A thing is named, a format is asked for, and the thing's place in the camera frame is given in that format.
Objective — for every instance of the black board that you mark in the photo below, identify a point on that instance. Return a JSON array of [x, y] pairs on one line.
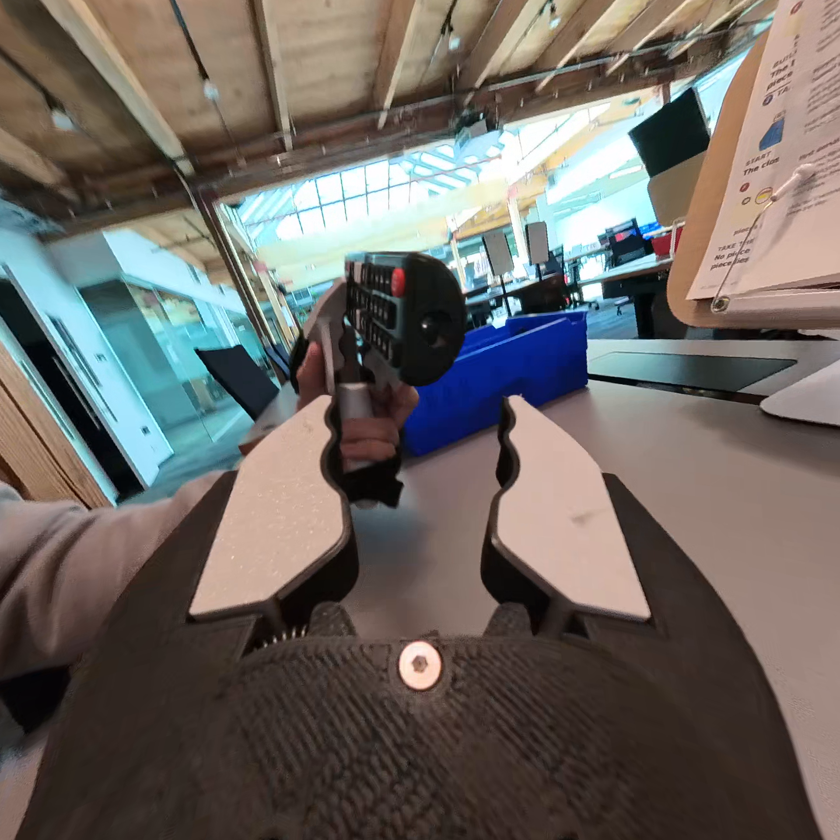
[[236, 380]]

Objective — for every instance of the printed instruction sheet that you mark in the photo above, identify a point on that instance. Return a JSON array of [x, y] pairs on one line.
[[787, 197]]

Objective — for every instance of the red plastic bin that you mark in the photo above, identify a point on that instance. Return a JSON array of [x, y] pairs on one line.
[[666, 243]]

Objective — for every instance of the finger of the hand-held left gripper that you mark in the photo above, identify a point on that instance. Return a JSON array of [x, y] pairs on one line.
[[326, 321], [379, 369]]

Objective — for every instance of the black desk panel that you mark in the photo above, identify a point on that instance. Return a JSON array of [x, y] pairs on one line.
[[689, 371]]

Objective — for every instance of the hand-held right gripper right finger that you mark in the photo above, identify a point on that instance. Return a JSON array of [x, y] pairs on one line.
[[564, 531]]

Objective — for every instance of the person's left forearm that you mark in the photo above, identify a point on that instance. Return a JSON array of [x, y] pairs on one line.
[[79, 564]]

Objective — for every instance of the person's left hand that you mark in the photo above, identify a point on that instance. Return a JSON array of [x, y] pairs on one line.
[[367, 439]]

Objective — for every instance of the blue plastic bin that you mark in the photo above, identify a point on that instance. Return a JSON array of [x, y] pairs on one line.
[[499, 387]]

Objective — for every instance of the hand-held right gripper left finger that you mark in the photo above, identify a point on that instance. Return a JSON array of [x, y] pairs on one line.
[[275, 525]]

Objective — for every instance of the black remote control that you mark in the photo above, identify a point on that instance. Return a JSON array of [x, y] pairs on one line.
[[420, 295]]

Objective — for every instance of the wooden document stand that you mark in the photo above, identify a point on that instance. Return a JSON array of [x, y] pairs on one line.
[[705, 229]]

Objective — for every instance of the grey desk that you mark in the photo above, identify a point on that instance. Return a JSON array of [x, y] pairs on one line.
[[722, 525]]

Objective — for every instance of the black monitor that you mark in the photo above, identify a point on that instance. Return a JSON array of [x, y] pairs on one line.
[[669, 131]]

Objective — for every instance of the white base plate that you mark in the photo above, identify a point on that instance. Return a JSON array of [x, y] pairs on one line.
[[814, 400]]

